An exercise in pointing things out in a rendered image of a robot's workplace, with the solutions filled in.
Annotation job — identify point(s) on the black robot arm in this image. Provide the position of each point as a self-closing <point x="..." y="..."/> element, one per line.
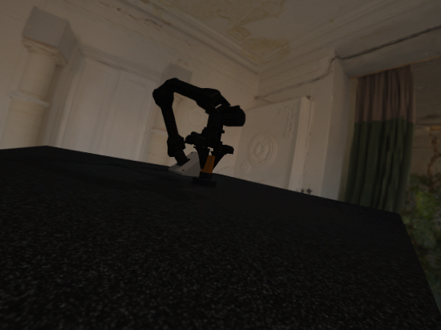
<point x="206" y="98"/>

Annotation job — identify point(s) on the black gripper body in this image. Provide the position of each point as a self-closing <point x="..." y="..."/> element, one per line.
<point x="211" y="139"/>

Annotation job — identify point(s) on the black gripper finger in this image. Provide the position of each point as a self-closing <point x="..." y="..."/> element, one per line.
<point x="218" y="156"/>
<point x="203" y="155"/>

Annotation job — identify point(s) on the orange ribbed cylinder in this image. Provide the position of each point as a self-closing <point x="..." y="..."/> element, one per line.
<point x="209" y="164"/>

